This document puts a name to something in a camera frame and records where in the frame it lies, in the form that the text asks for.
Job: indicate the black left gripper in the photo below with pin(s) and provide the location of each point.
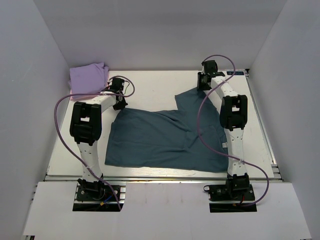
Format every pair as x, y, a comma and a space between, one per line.
120, 106

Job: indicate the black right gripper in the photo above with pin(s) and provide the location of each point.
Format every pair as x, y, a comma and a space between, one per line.
201, 86

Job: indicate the teal blue t shirt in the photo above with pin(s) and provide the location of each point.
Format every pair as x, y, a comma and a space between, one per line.
188, 138

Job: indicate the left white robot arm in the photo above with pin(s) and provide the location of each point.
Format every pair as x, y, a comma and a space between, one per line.
86, 125

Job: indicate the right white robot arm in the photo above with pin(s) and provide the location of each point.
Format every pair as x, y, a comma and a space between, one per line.
233, 115

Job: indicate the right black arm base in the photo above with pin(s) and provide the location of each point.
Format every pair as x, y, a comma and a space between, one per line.
235, 196

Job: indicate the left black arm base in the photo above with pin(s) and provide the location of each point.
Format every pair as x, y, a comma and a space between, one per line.
98, 197

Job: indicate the pink folded t shirt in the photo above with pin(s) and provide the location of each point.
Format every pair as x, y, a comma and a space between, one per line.
105, 85

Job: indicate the dark blue corner label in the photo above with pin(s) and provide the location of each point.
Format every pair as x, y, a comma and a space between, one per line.
235, 73

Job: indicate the lavender folded t shirt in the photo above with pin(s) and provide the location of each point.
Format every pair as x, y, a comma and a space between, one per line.
87, 80

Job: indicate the aluminium front rail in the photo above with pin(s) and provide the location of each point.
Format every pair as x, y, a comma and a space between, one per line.
126, 179

